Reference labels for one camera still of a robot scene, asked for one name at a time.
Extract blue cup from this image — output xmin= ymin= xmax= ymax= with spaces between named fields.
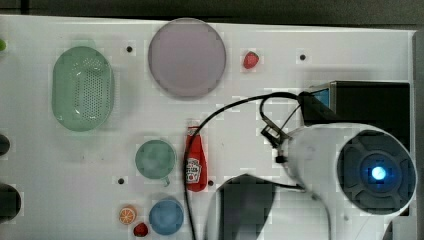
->
xmin=149 ymin=198 xmax=184 ymax=236

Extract toy orange slice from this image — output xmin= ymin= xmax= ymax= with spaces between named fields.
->
xmin=119 ymin=205 xmax=137 ymax=225

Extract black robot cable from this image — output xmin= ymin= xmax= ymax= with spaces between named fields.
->
xmin=183 ymin=91 xmax=306 ymax=240

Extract small red toy strawberry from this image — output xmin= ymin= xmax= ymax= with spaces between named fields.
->
xmin=133 ymin=222 xmax=149 ymax=237

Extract lilac round plate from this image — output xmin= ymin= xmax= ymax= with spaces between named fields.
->
xmin=148 ymin=18 xmax=226 ymax=98

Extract black toaster oven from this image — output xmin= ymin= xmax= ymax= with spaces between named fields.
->
xmin=307 ymin=81 xmax=411 ymax=149

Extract green perforated colander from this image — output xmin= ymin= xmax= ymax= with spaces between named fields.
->
xmin=51 ymin=40 xmax=115 ymax=132

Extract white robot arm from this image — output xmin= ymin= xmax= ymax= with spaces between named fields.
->
xmin=202 ymin=92 xmax=417 ymax=240

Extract red ketchup bottle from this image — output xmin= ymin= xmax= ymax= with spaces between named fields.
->
xmin=186 ymin=126 xmax=208 ymax=192

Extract green mug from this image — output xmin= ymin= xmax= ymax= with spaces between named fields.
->
xmin=135 ymin=139 xmax=177 ymax=187

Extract blue glass oven door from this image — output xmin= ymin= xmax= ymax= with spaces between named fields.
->
xmin=312 ymin=88 xmax=331 ymax=108

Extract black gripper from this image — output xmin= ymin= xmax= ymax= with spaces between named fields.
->
xmin=297 ymin=92 xmax=337 ymax=126

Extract green knob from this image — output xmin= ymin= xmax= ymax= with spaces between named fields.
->
xmin=0 ymin=39 xmax=7 ymax=51

